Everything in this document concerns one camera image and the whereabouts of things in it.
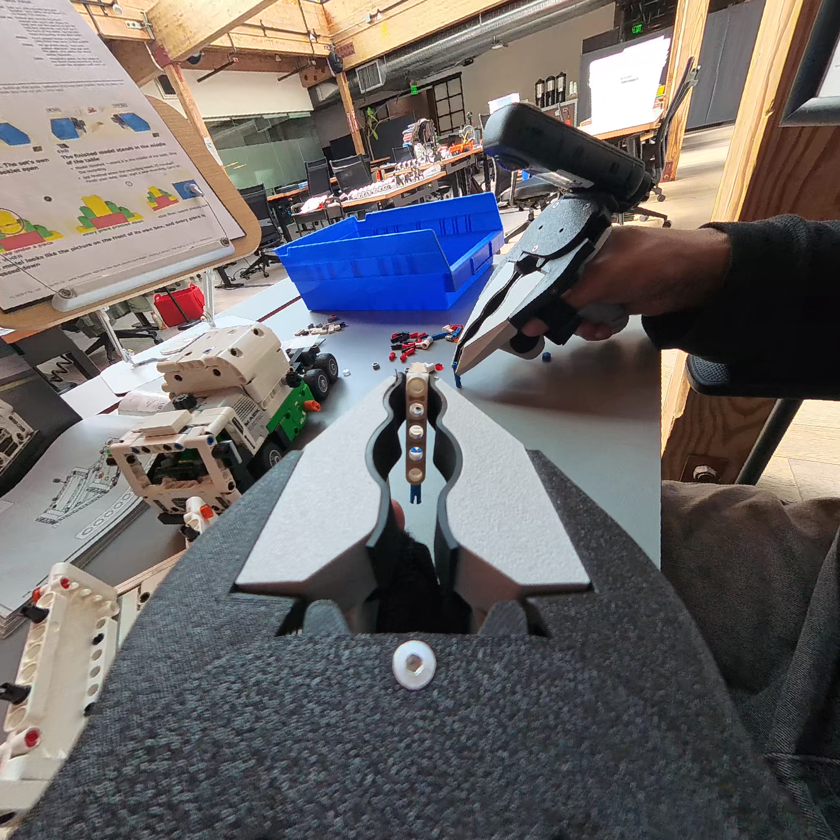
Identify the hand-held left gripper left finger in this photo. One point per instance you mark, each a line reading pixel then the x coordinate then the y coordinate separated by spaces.
pixel 315 518

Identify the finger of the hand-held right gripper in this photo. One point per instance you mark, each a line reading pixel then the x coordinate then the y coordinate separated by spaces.
pixel 492 295
pixel 505 321

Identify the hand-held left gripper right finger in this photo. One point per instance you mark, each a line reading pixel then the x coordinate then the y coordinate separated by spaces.
pixel 512 518

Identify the blue lego pin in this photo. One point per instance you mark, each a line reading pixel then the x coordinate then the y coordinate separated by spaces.
pixel 457 379

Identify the white lego panel blue pins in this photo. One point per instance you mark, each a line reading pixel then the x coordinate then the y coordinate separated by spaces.
pixel 417 423

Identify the person's right forearm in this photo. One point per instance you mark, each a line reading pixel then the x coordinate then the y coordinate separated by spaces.
pixel 774 302

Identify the white green lego truck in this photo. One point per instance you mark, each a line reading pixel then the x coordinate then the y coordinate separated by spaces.
pixel 223 367

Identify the lego instruction booklet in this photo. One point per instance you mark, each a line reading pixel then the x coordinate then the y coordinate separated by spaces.
pixel 39 544

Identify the white lego container body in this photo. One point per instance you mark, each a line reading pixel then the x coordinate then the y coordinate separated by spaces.
pixel 59 656

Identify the lego set box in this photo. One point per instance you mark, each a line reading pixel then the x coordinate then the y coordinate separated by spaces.
pixel 33 420

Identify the person's right hand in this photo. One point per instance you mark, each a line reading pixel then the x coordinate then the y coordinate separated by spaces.
pixel 656 269

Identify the pile of red black pins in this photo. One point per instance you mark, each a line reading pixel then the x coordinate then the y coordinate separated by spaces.
pixel 413 342

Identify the white projection screen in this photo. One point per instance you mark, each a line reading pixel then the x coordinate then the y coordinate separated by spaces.
pixel 627 79

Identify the black office chair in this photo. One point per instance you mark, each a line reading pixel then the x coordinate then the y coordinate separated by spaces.
pixel 259 210
pixel 666 131

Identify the blue plastic bin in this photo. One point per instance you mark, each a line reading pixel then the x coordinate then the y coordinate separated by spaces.
pixel 380 262

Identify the long cluttered workbench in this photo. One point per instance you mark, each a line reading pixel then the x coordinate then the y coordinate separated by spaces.
pixel 394 180

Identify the pile of dark small pieces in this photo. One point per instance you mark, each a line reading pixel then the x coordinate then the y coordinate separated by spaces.
pixel 321 326

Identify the wooden pillar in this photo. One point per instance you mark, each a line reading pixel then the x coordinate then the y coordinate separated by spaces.
pixel 761 164

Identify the person's grey trouser leg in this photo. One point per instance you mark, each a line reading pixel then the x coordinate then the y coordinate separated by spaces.
pixel 722 558

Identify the red container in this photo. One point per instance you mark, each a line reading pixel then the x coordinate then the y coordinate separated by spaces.
pixel 177 307

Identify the black framed picture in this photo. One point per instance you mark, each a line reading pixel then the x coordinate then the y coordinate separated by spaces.
pixel 807 79

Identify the wooden display board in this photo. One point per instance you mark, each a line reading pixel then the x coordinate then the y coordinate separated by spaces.
pixel 233 197

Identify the printed instruction sheet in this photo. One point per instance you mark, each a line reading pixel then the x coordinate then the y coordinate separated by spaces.
pixel 98 151

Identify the silver ventilation duct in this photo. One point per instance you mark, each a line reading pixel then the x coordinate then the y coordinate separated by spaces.
pixel 459 36

